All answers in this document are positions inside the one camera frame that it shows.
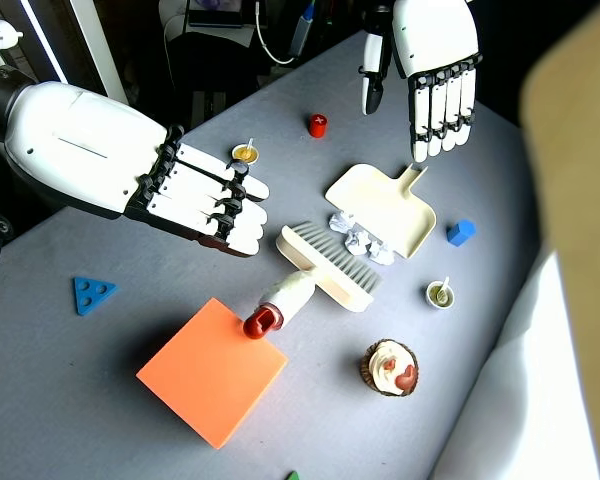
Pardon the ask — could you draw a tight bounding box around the white sheet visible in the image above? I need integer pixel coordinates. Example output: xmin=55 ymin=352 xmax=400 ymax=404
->
xmin=427 ymin=244 xmax=600 ymax=480

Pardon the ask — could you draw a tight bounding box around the orange box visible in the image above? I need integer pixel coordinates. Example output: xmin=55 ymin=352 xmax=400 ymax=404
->
xmin=135 ymin=297 xmax=289 ymax=450

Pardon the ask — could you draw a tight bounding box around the white paper ball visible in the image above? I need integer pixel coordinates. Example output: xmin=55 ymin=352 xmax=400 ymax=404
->
xmin=343 ymin=228 xmax=372 ymax=256
xmin=367 ymin=240 xmax=396 ymax=267
xmin=328 ymin=210 xmax=356 ymax=234

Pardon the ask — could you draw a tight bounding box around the blue house-shaped block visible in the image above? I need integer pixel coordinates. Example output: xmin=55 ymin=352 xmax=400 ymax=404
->
xmin=446 ymin=218 xmax=478 ymax=248

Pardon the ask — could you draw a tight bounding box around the cream plastic dustpan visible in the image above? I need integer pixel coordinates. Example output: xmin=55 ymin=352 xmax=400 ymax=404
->
xmin=323 ymin=162 xmax=438 ymax=260

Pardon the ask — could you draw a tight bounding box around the white light bar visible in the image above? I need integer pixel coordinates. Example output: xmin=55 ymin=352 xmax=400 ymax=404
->
xmin=19 ymin=0 xmax=70 ymax=85

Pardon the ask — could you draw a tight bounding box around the small bowl of yellow food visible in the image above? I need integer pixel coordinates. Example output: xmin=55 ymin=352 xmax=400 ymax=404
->
xmin=229 ymin=138 xmax=260 ymax=166

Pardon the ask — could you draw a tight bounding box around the grey table cloth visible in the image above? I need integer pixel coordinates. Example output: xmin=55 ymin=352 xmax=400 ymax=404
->
xmin=0 ymin=28 xmax=561 ymax=480

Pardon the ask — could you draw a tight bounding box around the white cable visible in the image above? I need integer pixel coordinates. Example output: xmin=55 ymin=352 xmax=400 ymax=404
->
xmin=253 ymin=0 xmax=297 ymax=66

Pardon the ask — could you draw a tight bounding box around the tan blurry board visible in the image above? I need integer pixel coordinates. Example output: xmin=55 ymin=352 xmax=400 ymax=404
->
xmin=522 ymin=0 xmax=600 ymax=480

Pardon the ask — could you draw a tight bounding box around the grey connector with blue tip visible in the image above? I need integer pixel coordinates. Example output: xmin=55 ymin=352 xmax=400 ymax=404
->
xmin=287 ymin=0 xmax=316 ymax=57

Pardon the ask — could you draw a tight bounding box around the dark laptop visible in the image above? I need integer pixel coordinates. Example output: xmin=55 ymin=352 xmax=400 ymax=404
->
xmin=187 ymin=0 xmax=246 ymax=29

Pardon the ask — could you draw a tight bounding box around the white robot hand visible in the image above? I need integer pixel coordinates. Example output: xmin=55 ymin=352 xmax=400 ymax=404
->
xmin=358 ymin=0 xmax=484 ymax=164
xmin=3 ymin=79 xmax=272 ymax=260

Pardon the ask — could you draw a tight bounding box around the toy cupcake with cream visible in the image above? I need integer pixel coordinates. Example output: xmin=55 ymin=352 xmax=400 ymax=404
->
xmin=358 ymin=338 xmax=421 ymax=399

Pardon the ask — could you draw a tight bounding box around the white post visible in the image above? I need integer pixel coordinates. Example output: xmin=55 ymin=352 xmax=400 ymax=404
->
xmin=68 ymin=0 xmax=130 ymax=105

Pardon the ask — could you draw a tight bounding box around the blue triangle with three holes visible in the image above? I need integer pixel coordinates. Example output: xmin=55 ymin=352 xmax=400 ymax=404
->
xmin=71 ymin=276 xmax=118 ymax=317

